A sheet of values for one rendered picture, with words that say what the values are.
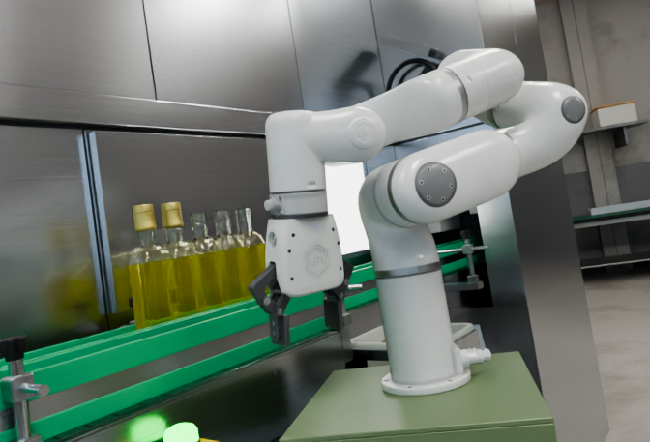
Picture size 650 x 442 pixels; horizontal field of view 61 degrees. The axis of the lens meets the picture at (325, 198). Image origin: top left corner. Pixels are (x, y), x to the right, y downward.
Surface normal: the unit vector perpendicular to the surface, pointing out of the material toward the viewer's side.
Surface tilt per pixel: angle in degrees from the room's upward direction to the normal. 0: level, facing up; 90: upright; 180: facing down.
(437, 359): 89
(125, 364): 90
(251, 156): 90
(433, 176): 82
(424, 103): 106
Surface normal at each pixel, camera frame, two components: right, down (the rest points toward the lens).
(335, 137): 0.13, 0.09
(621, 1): -0.22, -0.02
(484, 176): 0.38, 0.00
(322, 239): 0.69, -0.04
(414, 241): 0.14, -0.76
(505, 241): -0.61, 0.05
